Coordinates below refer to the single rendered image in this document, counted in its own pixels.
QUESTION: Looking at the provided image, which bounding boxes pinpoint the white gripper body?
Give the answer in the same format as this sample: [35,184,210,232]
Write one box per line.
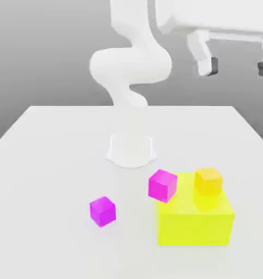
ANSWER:
[155,0,263,44]

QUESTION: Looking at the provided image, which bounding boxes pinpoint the small orange cube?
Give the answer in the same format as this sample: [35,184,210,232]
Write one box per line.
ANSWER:
[194,167,224,197]

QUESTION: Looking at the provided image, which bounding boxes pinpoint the small magenta cube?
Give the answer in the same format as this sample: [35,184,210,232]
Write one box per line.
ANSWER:
[148,169,178,204]
[89,196,117,228]

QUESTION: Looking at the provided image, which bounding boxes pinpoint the large yellow box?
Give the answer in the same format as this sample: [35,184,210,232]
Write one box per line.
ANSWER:
[152,172,236,246]

